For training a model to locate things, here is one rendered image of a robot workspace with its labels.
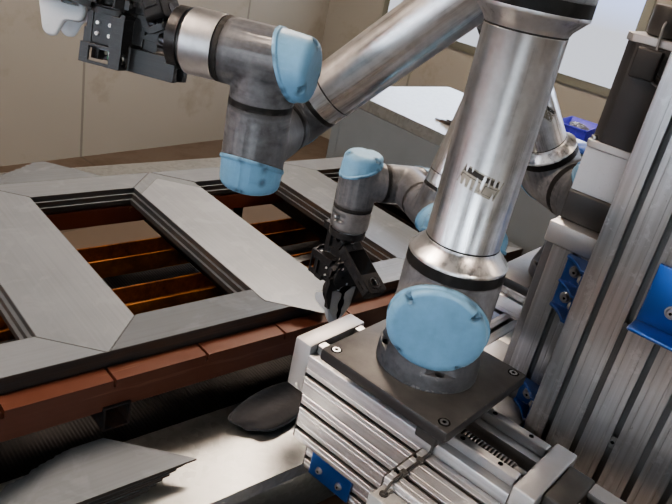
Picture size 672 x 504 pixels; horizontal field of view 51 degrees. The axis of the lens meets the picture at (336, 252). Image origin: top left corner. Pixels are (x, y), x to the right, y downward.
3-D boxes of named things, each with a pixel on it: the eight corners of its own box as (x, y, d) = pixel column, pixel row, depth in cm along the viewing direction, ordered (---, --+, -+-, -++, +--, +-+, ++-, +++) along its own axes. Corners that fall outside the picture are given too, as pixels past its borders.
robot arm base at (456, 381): (495, 370, 104) (515, 314, 100) (440, 408, 93) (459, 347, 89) (415, 322, 112) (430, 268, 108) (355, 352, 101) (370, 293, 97)
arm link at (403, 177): (443, 222, 131) (389, 218, 128) (420, 198, 141) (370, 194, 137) (454, 183, 128) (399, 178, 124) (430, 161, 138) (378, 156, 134)
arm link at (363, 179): (394, 162, 127) (350, 158, 124) (381, 217, 131) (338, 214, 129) (380, 147, 133) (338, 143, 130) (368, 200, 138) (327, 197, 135)
